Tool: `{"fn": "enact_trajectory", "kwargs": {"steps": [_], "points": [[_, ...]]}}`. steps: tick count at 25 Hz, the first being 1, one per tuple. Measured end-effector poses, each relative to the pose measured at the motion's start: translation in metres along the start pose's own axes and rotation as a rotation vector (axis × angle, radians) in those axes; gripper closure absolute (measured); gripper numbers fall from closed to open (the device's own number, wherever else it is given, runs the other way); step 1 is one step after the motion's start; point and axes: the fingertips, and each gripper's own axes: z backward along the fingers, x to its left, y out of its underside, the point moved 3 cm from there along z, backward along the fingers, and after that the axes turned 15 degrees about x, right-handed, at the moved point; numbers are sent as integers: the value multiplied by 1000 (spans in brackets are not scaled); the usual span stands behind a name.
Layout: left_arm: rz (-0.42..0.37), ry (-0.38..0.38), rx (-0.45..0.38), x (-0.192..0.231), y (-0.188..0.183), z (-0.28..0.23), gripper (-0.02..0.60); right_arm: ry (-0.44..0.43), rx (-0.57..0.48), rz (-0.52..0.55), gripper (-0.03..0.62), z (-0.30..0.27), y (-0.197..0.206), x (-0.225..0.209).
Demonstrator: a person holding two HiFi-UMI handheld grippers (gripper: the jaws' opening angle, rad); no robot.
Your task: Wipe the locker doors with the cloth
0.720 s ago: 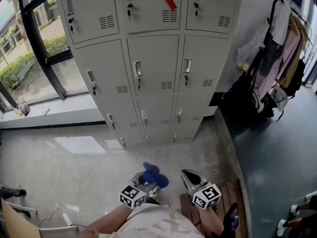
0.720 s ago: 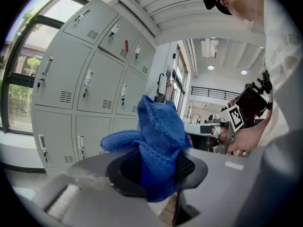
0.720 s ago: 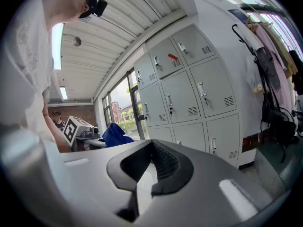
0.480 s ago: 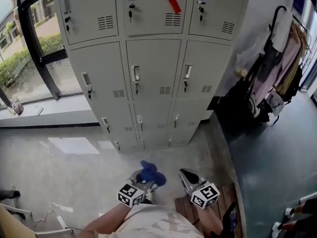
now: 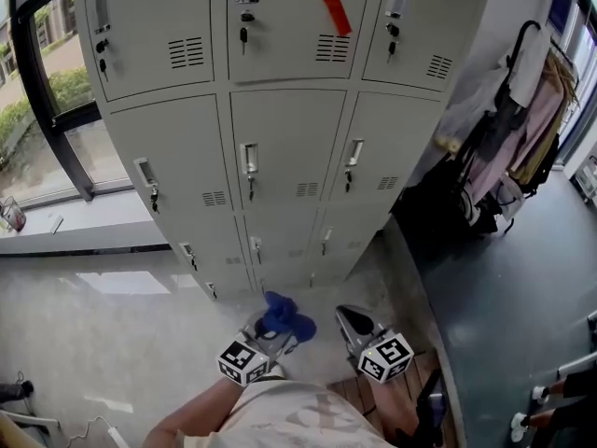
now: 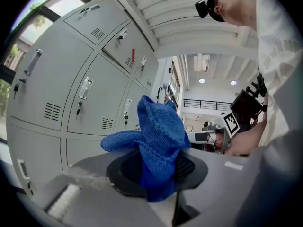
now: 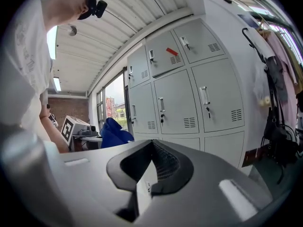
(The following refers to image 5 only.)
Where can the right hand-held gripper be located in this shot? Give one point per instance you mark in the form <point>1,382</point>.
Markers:
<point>384,357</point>

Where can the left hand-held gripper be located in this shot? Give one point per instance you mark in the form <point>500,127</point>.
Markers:
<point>245,364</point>

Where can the blue cleaning cloth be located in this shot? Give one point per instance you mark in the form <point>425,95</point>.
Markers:
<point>284,315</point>

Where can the grey metal locker door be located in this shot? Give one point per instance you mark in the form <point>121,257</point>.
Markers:
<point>289,138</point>

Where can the grey metal locker cabinet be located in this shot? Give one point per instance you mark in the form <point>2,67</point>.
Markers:
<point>163,133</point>

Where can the person's left forearm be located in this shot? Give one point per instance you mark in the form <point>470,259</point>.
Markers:
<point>196,409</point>

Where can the person's right forearm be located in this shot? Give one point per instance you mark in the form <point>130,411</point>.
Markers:
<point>394,404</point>

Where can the brown wooden slat platform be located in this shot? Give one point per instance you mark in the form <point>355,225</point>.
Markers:
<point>354,392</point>

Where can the person's white printed t-shirt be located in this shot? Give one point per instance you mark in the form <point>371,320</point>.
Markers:
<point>289,418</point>

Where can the black flat screen device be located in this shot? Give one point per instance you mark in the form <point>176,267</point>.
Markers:
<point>431,409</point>

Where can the black bag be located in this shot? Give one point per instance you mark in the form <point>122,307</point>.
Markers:
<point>434,194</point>

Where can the white power strip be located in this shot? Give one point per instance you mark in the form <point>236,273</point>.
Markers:
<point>116,437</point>

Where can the small yellow item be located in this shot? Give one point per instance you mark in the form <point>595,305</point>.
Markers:
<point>450,145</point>

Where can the grey window sill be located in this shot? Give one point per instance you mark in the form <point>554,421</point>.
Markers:
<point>93,222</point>

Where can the grey metal chair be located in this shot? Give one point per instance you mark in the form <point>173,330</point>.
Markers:
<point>578,366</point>

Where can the small grey flat item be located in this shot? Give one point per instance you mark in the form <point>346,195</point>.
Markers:
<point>56,225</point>

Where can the light wooden furniture panel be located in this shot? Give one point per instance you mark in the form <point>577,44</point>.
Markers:
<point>9,437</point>

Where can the set of black locker keys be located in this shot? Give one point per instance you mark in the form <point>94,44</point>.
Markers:
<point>243,34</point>

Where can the red tape strip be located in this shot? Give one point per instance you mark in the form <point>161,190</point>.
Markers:
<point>336,9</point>

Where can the black clothes rack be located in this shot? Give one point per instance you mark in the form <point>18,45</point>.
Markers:
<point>517,49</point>

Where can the white metal chair frame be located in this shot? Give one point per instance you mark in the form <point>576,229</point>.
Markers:
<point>37,422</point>

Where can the black window frame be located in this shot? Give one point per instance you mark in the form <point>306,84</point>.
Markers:
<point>32,68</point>

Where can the blue wall poster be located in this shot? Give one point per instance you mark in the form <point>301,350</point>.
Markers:
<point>559,3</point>

